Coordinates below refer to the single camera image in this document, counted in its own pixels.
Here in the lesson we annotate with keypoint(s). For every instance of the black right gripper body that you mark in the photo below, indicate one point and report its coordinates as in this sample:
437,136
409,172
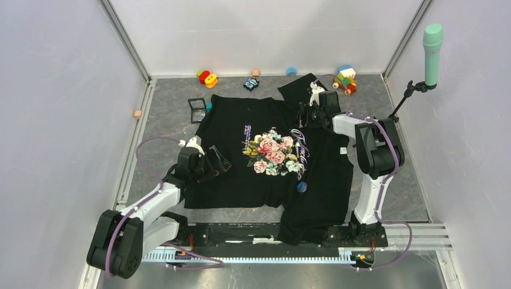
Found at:
314,114

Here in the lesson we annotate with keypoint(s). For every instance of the white toothed cable strip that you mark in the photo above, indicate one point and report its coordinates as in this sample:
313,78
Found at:
172,256

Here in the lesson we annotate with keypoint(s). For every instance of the small wooden cube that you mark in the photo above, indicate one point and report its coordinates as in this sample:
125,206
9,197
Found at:
137,114

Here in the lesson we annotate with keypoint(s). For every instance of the red yellow toy rings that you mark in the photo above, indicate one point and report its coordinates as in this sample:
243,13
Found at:
208,77

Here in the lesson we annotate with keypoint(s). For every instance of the blue black toy car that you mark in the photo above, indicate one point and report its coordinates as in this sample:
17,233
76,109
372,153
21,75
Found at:
251,84

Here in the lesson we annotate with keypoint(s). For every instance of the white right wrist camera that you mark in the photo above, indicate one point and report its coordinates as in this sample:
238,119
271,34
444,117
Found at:
315,91

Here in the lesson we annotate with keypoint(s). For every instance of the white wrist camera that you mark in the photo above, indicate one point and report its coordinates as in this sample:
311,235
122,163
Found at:
194,142
315,91

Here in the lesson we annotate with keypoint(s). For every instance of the mint green microphone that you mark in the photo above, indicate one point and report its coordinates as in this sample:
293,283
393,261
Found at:
433,38

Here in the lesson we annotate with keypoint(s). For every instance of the colourful building block stack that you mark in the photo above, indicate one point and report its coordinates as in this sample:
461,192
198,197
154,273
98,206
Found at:
344,80

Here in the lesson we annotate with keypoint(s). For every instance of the black floral t-shirt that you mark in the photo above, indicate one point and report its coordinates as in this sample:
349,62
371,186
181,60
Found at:
270,155

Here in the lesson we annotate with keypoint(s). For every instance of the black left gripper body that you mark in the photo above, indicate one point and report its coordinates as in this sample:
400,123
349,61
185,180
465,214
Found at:
199,171

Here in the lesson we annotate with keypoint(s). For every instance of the black square display frame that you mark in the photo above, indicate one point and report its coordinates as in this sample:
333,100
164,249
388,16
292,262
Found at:
198,109

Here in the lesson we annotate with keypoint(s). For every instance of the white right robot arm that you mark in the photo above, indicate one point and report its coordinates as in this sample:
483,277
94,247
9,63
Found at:
378,149

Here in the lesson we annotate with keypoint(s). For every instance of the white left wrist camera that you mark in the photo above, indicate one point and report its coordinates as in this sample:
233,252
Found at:
194,142

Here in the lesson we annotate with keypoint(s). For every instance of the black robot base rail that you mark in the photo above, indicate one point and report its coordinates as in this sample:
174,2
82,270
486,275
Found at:
253,240

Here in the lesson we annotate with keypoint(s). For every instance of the light blue arch block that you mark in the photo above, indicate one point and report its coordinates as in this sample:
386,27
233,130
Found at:
291,71

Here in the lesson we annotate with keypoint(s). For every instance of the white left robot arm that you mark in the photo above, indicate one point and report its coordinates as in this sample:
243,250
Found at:
122,238

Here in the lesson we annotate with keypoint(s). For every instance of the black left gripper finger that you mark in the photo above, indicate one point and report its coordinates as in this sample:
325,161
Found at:
218,162
210,174

